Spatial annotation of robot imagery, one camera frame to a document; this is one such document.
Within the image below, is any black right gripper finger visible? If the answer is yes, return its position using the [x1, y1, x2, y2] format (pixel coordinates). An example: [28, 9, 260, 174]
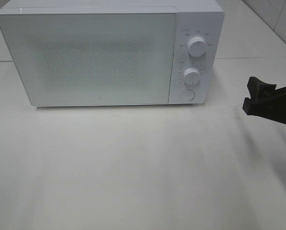
[242, 95, 286, 125]
[247, 77, 286, 100]

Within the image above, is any white timer knob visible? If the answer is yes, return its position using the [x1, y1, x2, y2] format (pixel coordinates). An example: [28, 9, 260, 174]
[183, 67, 201, 85]

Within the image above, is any round white door button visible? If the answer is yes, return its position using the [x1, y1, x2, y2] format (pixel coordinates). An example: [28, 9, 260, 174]
[180, 90, 195, 102]

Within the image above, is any white microwave door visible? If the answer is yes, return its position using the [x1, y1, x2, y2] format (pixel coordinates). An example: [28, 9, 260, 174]
[0, 13, 176, 106]

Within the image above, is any upper white power knob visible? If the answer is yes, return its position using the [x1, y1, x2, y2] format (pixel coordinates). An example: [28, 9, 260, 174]
[187, 34, 207, 57]

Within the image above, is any white microwave oven body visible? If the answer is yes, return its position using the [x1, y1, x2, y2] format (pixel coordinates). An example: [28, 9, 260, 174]
[0, 0, 225, 107]

